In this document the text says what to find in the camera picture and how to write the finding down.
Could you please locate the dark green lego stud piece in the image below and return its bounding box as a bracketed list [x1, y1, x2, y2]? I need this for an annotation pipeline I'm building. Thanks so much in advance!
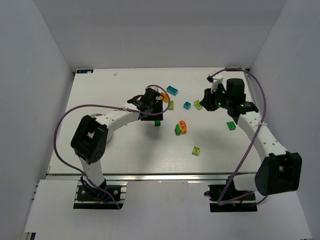
[174, 124, 181, 136]

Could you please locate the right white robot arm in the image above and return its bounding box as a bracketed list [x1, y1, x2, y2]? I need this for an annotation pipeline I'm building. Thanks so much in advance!
[200, 78, 302, 196]

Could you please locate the lime lego brick lower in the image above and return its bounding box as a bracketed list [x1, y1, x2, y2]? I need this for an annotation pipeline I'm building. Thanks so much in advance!
[192, 146, 201, 156]

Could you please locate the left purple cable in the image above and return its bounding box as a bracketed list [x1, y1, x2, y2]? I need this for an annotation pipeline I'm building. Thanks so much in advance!
[54, 84, 171, 210]

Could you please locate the green lego brick right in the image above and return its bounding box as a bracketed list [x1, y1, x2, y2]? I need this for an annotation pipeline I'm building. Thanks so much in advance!
[226, 121, 237, 131]

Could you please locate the lime long lego brick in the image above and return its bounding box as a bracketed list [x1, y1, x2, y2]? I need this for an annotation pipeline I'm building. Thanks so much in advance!
[168, 100, 174, 110]

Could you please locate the blue long lego brick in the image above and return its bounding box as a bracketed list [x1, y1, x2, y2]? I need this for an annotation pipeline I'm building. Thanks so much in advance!
[166, 85, 178, 96]

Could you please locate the small dark green lego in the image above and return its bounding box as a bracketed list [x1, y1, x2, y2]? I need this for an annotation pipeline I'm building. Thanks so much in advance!
[154, 120, 161, 127]

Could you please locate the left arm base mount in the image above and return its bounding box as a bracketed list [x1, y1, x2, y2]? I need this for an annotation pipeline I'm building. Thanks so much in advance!
[73, 184, 127, 210]

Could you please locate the left blue corner label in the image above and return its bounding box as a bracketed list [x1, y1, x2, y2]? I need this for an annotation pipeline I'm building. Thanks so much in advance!
[76, 69, 94, 74]

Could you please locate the aluminium front rail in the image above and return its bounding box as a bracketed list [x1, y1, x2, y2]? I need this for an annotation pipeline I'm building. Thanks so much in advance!
[45, 173, 231, 182]

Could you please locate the small blue lego brick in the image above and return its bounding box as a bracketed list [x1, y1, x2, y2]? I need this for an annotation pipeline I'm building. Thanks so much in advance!
[183, 101, 191, 110]

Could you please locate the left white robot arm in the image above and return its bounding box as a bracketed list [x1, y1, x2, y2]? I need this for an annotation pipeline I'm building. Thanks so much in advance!
[70, 85, 163, 189]

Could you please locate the orange long lego brick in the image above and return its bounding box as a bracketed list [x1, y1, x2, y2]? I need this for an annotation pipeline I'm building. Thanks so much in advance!
[160, 92, 170, 103]

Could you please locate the white divided round container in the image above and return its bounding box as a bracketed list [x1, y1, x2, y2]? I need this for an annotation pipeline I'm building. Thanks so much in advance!
[88, 113, 114, 145]

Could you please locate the orange yellow lego piece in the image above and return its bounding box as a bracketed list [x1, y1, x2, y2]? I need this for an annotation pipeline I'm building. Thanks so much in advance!
[178, 120, 188, 134]

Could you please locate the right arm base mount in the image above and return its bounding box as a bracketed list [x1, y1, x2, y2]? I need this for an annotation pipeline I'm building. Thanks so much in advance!
[204, 183, 258, 213]

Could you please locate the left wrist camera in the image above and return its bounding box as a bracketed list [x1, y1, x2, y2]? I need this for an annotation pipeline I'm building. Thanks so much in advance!
[151, 87, 161, 93]

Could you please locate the lime lego brick upper right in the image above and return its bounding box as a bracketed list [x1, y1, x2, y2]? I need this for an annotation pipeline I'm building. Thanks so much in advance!
[193, 100, 203, 110]

